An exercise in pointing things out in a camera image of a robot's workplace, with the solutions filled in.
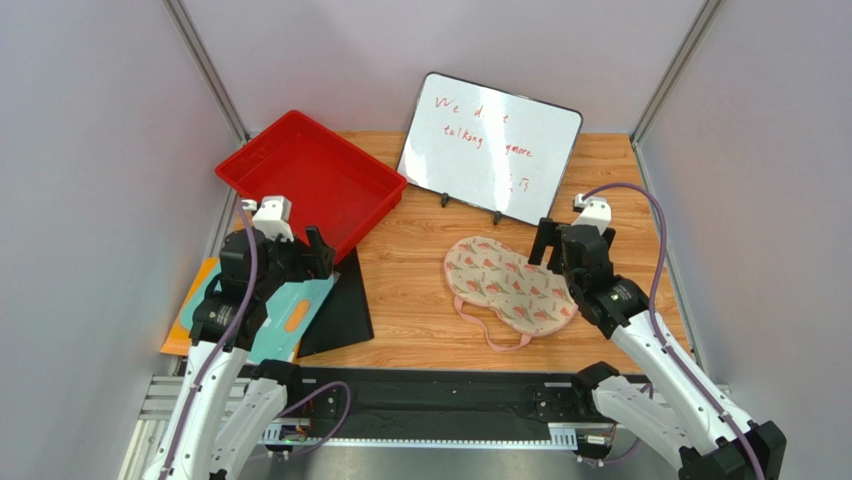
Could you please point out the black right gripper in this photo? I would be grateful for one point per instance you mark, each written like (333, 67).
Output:
(555, 245)

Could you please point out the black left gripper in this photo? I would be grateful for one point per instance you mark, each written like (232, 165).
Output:
(320, 261)

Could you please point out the floral mesh laundry bag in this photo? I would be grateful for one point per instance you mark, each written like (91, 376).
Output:
(527, 298)

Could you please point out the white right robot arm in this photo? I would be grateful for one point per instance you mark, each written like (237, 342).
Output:
(698, 429)

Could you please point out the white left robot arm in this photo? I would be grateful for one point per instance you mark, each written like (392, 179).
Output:
(200, 441)

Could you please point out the teal board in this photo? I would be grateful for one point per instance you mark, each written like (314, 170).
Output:
(290, 311)

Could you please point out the black board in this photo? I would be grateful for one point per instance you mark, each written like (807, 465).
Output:
(344, 318)

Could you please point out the red plastic tray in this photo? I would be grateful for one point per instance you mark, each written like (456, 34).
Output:
(332, 184)

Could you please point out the white dry-erase board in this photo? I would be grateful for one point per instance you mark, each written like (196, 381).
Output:
(495, 150)

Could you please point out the orange board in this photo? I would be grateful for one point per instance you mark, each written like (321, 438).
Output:
(177, 342)

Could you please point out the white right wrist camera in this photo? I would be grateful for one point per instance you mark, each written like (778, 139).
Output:
(592, 211)

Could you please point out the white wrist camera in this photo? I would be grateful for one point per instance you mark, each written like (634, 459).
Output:
(592, 211)
(271, 217)

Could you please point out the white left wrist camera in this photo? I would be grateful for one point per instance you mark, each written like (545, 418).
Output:
(271, 217)

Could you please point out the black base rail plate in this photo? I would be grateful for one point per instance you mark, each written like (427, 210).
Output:
(414, 405)

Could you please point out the aluminium frame rail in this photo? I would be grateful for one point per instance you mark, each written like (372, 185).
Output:
(291, 437)

